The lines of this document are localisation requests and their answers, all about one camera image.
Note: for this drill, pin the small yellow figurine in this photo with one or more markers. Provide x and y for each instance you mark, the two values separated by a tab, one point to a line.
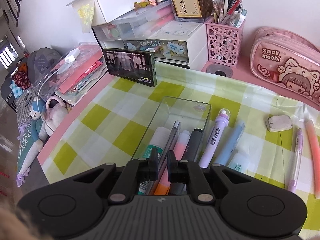
145	3

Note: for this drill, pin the purple pen with toy cap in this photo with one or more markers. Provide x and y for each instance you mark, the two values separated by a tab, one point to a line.
217	135

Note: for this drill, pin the silver grey pen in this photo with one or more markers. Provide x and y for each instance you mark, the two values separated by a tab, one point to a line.
172	137

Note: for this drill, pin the white box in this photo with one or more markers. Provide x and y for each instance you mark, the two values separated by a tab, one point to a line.
112	2

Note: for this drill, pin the blue highlighter pen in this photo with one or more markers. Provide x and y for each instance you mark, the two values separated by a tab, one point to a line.
233	137

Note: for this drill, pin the clear plastic organizer tray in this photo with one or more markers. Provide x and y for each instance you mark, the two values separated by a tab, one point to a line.
185	112

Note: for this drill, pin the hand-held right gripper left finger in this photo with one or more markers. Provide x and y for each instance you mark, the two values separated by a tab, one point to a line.
152	165

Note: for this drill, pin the pink book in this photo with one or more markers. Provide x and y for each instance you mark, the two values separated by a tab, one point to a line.
80	75

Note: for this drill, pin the red floral cloth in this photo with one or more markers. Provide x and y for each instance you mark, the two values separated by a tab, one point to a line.
22	80

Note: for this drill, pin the white drawer organizer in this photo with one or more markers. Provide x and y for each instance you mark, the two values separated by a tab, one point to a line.
197	42

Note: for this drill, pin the white charger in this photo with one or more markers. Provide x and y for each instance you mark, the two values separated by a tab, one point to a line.
72	55

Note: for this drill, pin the blue white plush toy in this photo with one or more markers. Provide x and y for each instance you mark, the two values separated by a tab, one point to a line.
36	112

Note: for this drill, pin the peach pink pen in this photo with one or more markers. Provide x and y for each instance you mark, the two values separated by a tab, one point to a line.
313	142

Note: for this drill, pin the pink highlighter orange cap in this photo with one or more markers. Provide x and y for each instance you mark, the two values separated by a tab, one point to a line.
181	147

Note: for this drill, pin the pink perforated pen holder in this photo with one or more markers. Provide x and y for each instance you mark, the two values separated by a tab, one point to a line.
222	42

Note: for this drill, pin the black picture frame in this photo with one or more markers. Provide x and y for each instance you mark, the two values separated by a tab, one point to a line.
12	5

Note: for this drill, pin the stack of booklets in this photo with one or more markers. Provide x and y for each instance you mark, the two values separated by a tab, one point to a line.
82	93

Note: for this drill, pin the window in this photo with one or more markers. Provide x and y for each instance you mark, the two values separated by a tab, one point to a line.
5	55

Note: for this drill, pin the green checked tablecloth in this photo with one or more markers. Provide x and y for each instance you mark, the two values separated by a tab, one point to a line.
105	120

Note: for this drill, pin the white green glue stick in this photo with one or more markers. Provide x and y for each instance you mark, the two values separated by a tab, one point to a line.
161	136

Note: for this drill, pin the grey backpack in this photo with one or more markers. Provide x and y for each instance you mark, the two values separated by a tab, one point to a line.
42	57

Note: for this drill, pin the clear storage box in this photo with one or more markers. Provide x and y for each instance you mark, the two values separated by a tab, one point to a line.
140	22

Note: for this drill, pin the dark grey marker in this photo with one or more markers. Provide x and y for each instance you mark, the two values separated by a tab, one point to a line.
195	142

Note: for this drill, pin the purple mechanical pencil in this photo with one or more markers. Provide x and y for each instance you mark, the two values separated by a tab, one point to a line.
296	160

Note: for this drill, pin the black smartphone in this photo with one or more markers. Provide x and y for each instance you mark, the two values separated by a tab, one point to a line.
127	65

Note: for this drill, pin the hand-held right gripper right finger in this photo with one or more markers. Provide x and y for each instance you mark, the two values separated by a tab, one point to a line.
172	167

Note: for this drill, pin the bunch of pens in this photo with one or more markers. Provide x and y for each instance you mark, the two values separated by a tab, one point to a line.
231	10

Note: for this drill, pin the grey desk grommet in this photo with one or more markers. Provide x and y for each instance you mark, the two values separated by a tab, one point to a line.
221	70

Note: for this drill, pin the blue checked cloth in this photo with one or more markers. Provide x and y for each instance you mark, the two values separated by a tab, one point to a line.
15	90

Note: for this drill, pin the glass vase with label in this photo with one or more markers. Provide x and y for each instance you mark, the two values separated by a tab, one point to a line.
205	0

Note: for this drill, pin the pink cartoon pencil case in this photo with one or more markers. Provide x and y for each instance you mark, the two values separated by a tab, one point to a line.
287	62

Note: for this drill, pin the white eraser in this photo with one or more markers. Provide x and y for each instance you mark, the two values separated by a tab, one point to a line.
278	123

